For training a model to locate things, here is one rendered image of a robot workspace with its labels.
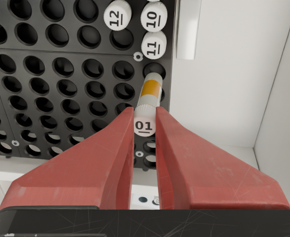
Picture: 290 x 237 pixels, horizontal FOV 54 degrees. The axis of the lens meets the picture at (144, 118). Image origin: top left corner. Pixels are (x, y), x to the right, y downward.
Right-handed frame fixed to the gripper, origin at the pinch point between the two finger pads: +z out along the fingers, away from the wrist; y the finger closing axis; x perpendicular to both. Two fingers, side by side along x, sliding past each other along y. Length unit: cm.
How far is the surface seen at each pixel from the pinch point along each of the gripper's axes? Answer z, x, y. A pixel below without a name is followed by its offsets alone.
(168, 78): 4.9, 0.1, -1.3
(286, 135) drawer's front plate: 5.2, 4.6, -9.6
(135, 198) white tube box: 15.7, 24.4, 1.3
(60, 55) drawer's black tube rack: 5.6, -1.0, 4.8
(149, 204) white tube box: 15.5, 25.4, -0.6
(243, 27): 10.6, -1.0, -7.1
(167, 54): 4.9, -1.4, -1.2
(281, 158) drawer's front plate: 4.8, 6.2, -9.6
